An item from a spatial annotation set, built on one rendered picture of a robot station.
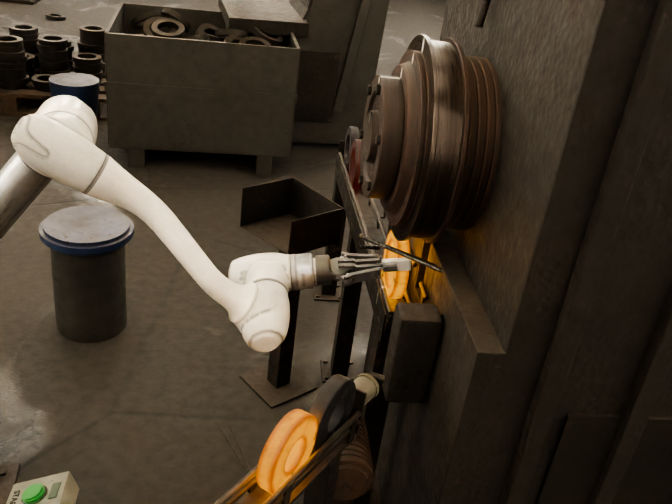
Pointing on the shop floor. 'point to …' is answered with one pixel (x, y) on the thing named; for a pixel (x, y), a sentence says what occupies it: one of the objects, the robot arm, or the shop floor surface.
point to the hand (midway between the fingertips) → (396, 264)
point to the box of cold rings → (197, 85)
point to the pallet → (46, 64)
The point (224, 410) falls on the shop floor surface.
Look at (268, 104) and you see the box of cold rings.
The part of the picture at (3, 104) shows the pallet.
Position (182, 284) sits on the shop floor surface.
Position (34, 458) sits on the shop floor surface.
